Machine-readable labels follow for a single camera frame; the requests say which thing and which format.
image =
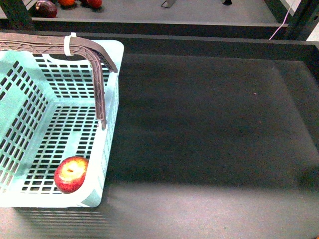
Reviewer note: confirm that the brown basket handle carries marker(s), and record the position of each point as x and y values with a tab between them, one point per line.
90	50

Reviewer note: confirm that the red yellow apple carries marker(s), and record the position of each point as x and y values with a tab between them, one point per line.
70	174

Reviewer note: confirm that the light blue plastic basket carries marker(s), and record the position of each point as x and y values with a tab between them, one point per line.
47	114

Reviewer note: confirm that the red fruit on shelf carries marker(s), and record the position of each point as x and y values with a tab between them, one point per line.
95	4

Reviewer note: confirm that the black triangular divider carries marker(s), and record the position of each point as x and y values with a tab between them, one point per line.
226	2

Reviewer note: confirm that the orange fruit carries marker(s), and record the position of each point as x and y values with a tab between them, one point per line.
66	3

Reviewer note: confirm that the dark purple fruit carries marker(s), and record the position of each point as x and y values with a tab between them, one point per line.
46	8

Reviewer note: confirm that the black shelf upright post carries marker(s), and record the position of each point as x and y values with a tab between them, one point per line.
304	21

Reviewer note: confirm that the black left shelf post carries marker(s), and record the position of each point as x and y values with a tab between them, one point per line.
17	14

